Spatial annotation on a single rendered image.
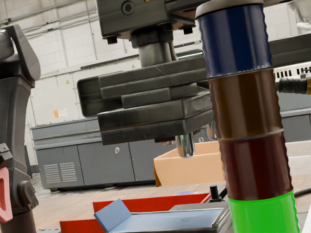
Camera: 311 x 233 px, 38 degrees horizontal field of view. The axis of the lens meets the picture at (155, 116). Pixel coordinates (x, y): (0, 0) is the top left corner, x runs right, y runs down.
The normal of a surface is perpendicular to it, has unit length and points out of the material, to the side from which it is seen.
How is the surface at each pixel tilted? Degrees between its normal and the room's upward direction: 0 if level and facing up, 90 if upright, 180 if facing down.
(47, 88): 90
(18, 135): 88
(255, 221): 76
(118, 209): 60
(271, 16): 90
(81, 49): 90
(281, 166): 104
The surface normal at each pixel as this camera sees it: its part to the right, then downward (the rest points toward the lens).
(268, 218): -0.11, -0.18
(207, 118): 0.91, -0.14
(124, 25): -0.38, 0.11
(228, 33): -0.26, 0.34
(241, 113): -0.35, -0.14
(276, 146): 0.57, 0.19
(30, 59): 0.97, -0.16
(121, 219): 0.70, -0.61
